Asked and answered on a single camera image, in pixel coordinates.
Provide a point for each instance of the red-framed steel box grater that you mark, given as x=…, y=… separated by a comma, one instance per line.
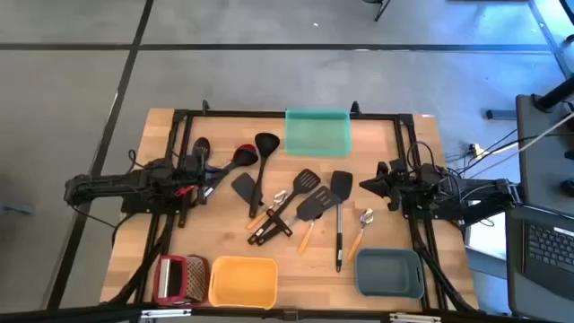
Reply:
x=179, y=280

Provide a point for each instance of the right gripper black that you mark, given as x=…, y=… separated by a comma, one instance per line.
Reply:
x=393, y=186

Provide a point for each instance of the solid turner steel shaft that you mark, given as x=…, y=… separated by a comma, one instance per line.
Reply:
x=341, y=184

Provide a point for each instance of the small black solid spatula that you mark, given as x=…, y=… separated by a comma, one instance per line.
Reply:
x=242, y=186

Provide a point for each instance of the slotted turner steel neck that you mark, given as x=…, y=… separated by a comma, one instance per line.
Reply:
x=320, y=202

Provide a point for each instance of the dark laptop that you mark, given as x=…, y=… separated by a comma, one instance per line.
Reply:
x=549, y=251

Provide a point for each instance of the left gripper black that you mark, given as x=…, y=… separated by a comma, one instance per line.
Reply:
x=193, y=177

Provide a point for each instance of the grey-blue plastic bin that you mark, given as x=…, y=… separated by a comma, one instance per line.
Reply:
x=389, y=273

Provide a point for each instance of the red silicone spoon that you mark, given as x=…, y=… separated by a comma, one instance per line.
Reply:
x=244, y=157

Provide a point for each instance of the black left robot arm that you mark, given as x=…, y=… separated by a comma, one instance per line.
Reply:
x=112, y=184

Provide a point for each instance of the silver metal bracket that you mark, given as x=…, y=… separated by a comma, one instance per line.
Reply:
x=414, y=317
x=159, y=313

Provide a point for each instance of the yellow plastic bin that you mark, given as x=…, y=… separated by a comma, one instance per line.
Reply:
x=243, y=282

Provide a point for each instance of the yellow power plug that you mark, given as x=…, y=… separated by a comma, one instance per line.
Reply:
x=476, y=150

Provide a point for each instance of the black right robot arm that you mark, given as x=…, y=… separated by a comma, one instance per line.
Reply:
x=471, y=193

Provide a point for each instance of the black chair leg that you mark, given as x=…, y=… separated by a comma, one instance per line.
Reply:
x=382, y=9

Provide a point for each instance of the all-black nylon slotted turner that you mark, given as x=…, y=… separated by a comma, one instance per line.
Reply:
x=307, y=179

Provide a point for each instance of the translucent teal plastic bin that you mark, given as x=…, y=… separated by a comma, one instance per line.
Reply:
x=317, y=132

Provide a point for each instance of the grey floor bar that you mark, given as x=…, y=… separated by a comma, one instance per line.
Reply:
x=500, y=115

